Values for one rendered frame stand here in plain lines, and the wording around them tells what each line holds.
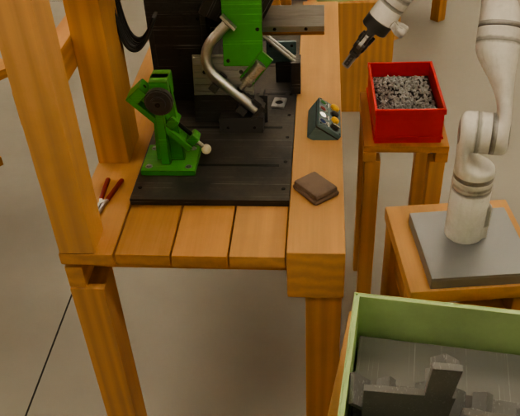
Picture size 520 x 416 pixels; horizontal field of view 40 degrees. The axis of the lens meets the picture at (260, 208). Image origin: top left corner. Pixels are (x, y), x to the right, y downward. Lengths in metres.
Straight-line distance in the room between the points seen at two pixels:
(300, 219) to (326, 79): 0.72
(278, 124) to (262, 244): 0.52
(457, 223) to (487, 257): 0.10
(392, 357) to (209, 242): 0.53
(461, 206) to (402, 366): 0.41
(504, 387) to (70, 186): 1.02
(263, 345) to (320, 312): 0.87
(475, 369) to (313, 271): 0.44
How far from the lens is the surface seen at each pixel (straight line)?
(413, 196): 2.71
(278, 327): 2.73
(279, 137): 2.08
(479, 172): 1.65
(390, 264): 1.94
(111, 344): 2.01
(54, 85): 1.53
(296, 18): 2.24
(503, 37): 1.62
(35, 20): 1.47
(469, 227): 1.73
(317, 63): 2.47
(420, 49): 4.65
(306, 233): 1.73
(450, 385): 1.19
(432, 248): 1.74
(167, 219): 1.84
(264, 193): 1.86
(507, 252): 1.77
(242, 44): 2.09
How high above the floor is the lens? 2.02
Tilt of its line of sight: 38 degrees down
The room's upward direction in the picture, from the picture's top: 3 degrees counter-clockwise
